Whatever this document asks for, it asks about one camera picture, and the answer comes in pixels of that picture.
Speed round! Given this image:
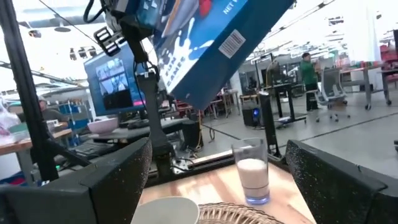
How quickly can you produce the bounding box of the black computer tower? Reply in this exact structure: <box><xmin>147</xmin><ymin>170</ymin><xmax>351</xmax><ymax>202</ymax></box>
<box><xmin>241</xmin><ymin>104</ymin><xmax>262</xmax><ymax>128</ymax></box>

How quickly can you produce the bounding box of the computer monitor with blue screen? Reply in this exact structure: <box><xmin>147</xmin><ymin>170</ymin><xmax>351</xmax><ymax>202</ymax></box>
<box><xmin>83</xmin><ymin>42</ymin><xmax>147</xmax><ymax>116</ymax></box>

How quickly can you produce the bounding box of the blue cereal box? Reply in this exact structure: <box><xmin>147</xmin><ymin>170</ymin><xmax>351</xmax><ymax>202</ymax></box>
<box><xmin>136</xmin><ymin>0</ymin><xmax>295</xmax><ymax>110</ymax></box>

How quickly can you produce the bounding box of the black cylindrical bin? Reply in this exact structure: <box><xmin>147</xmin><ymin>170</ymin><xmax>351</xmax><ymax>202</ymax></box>
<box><xmin>182</xmin><ymin>120</ymin><xmax>205</xmax><ymax>150</ymax></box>

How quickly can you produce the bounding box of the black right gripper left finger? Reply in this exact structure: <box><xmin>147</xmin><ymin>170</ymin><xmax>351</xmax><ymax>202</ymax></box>
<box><xmin>0</xmin><ymin>138</ymin><xmax>153</xmax><ymax>224</ymax></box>

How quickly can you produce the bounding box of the pink bowl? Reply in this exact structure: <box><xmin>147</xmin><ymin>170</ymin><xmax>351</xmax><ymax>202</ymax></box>
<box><xmin>87</xmin><ymin>117</ymin><xmax>119</xmax><ymax>136</ymax></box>

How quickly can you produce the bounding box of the glass of milk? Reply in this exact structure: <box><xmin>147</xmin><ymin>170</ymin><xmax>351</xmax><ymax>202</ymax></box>
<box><xmin>231</xmin><ymin>138</ymin><xmax>271</xmax><ymax>205</ymax></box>

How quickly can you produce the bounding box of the standing person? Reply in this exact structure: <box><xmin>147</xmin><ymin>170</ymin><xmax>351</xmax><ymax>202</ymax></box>
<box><xmin>299</xmin><ymin>52</ymin><xmax>321</xmax><ymax>112</ymax></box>

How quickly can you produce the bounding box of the seated person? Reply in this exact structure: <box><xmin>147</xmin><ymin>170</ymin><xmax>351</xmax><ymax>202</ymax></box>
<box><xmin>17</xmin><ymin>95</ymin><xmax>69</xmax><ymax>124</ymax></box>

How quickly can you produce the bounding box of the black keyboard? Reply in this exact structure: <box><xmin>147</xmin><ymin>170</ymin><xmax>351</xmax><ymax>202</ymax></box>
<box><xmin>127</xmin><ymin>119</ymin><xmax>150</xmax><ymax>130</ymax></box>

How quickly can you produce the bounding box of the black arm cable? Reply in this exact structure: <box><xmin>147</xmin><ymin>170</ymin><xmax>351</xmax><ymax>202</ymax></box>
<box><xmin>83</xmin><ymin>0</ymin><xmax>106</xmax><ymax>24</ymax></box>

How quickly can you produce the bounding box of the round wicker placemat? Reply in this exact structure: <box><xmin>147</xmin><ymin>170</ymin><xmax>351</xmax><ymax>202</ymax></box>
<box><xmin>197</xmin><ymin>202</ymin><xmax>285</xmax><ymax>224</ymax></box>

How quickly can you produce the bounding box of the dark desk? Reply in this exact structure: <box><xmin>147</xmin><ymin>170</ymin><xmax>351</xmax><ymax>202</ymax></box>
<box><xmin>88</xmin><ymin>117</ymin><xmax>190</xmax><ymax>144</ymax></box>

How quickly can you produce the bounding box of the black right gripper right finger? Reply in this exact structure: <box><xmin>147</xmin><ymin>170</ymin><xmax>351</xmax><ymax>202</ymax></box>
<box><xmin>285</xmin><ymin>139</ymin><xmax>398</xmax><ymax>224</ymax></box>

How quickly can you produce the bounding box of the black standing desk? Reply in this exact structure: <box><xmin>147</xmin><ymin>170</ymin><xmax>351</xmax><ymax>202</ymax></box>
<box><xmin>264</xmin><ymin>60</ymin><xmax>307</xmax><ymax>128</ymax></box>

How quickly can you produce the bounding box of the white rolling table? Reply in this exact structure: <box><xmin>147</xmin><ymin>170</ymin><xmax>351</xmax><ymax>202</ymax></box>
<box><xmin>340</xmin><ymin>65</ymin><xmax>392</xmax><ymax>110</ymax></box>

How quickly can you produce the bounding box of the wooden side table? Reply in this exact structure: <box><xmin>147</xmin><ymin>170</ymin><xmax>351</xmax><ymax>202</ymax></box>
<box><xmin>0</xmin><ymin>129</ymin><xmax>73</xmax><ymax>184</ymax></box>

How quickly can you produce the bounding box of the black aluminium table frame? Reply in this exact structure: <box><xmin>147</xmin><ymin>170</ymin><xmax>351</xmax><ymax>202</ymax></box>
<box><xmin>0</xmin><ymin>0</ymin><xmax>282</xmax><ymax>187</ymax></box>

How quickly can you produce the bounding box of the white ceramic bowl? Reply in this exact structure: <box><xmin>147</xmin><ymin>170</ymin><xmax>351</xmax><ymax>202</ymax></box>
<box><xmin>130</xmin><ymin>196</ymin><xmax>200</xmax><ymax>224</ymax></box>

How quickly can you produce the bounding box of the grey office chair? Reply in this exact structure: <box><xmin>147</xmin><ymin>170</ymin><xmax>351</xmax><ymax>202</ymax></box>
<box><xmin>313</xmin><ymin>67</ymin><xmax>351</xmax><ymax>123</ymax></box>

